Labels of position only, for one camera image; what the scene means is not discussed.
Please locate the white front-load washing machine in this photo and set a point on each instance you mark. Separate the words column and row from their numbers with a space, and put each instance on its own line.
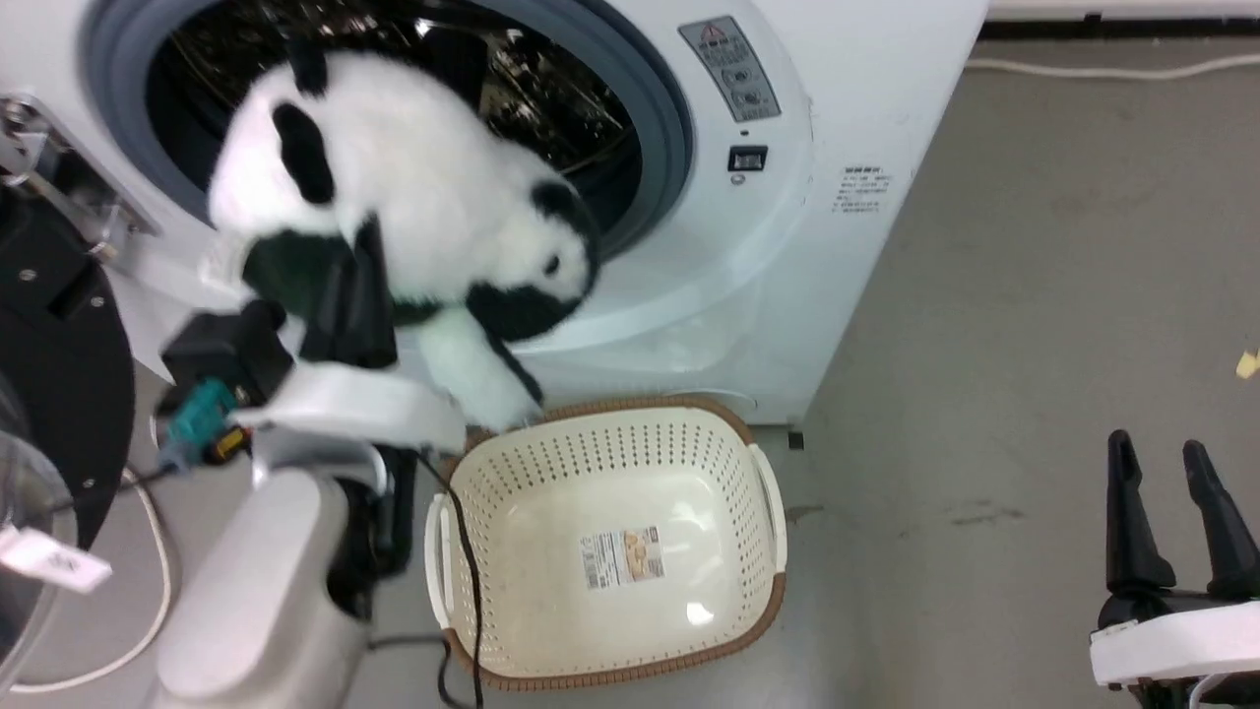
column 847, row 118

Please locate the paper product label sticker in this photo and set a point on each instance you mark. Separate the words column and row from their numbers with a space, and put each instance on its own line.
column 621, row 557

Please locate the white paper tag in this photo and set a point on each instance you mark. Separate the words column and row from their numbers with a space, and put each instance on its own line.
column 54, row 561

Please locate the grey warning sticker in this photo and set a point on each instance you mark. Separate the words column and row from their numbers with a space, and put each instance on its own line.
column 730, row 67

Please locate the black and white panda plush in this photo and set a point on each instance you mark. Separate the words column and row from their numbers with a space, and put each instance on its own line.
column 423, row 177

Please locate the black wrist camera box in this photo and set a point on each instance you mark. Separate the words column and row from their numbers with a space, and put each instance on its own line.
column 226, row 350

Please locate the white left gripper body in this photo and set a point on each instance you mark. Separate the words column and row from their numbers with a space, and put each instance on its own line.
column 364, row 399

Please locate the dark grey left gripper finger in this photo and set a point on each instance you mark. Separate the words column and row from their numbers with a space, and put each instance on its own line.
column 376, row 305
column 330, row 315

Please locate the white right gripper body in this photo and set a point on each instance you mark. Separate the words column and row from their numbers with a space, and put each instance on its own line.
column 1171, row 640

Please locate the round washing machine door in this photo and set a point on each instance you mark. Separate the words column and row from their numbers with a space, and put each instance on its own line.
column 49, row 394

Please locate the metal door hinge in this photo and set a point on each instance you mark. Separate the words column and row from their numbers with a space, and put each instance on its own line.
column 59, row 167

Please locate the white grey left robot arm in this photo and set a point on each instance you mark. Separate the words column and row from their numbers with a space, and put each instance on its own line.
column 266, row 591

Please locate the cream perforated laundry basket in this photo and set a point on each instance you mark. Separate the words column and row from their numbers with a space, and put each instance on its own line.
column 610, row 522

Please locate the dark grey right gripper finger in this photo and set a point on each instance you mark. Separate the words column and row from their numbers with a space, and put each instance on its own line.
column 1132, row 522
column 1226, row 532

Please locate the small yellow floor scrap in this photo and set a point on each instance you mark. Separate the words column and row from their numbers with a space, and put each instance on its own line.
column 1248, row 365

